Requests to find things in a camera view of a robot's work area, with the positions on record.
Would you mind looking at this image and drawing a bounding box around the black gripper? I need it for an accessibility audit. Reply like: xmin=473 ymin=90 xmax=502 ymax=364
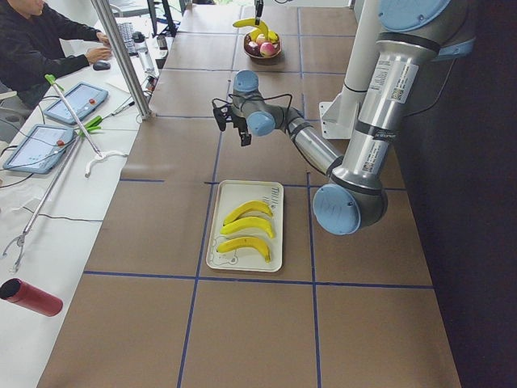
xmin=213 ymin=0 xmax=263 ymax=146

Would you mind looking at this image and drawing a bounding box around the smooth yellow banana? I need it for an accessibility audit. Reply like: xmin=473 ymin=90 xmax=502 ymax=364
xmin=223 ymin=200 xmax=273 ymax=226

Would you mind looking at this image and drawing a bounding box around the yellow-green ridged banana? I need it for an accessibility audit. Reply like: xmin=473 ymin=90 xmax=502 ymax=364
xmin=220 ymin=217 xmax=275 ymax=238

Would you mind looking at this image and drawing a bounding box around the deep yellow banana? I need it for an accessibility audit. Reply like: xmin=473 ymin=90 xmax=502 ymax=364
xmin=216 ymin=236 xmax=271 ymax=263

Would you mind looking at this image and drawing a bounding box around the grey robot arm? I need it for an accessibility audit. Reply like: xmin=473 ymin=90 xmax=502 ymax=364
xmin=213 ymin=1 xmax=477 ymax=235

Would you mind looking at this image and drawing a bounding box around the brown wicker basket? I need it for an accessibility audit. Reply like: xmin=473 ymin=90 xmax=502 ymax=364
xmin=243 ymin=31 xmax=282 ymax=59

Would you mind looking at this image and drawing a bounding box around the pink red apple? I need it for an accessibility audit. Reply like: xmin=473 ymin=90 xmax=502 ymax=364
xmin=260 ymin=41 xmax=277 ymax=58

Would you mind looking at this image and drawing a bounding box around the yellow pear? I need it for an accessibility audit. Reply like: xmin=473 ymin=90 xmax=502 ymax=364
xmin=267 ymin=30 xmax=280 ymax=44

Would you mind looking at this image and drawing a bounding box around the white bear tray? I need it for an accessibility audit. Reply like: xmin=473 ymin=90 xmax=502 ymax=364
xmin=205 ymin=180 xmax=284 ymax=272

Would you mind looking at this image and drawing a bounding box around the clear plastic bottle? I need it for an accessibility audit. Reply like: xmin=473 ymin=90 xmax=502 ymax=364
xmin=132 ymin=32 xmax=155 ymax=76

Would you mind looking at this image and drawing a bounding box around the keyboard on desk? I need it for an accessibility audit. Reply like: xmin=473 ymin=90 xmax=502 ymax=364
xmin=117 ymin=22 xmax=137 ymax=57

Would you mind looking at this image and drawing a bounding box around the black computer mouse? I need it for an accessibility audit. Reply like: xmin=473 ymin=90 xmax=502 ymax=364
xmin=93 ymin=61 xmax=111 ymax=71

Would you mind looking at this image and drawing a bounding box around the blue tablet far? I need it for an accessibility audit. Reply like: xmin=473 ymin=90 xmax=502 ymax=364
xmin=44 ymin=82 xmax=108 ymax=125

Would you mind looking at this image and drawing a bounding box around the blue tablet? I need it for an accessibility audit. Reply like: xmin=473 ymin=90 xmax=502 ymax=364
xmin=2 ymin=124 xmax=75 ymax=174
xmin=44 ymin=82 xmax=108 ymax=125

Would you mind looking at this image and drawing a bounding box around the person in black jacket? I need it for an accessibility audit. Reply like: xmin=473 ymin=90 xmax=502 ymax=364
xmin=1 ymin=1 xmax=111 ymax=109

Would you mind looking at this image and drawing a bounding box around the blue tablet near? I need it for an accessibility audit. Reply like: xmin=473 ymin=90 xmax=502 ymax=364
xmin=2 ymin=124 xmax=75 ymax=174

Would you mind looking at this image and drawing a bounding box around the long grabber tool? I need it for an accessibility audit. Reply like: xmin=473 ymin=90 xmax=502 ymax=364
xmin=2 ymin=119 xmax=102 ymax=273

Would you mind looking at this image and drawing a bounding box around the red cylinder object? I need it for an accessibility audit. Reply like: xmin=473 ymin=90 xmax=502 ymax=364
xmin=1 ymin=278 xmax=63 ymax=317

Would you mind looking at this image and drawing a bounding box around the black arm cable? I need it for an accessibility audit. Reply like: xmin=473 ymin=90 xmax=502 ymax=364
xmin=212 ymin=92 xmax=294 ymax=114

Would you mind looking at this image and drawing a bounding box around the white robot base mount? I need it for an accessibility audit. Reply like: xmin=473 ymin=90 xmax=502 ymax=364
xmin=319 ymin=0 xmax=380 ymax=140

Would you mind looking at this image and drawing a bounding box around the grey metal post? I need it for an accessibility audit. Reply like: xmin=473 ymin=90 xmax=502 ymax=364
xmin=91 ymin=0 xmax=152 ymax=120

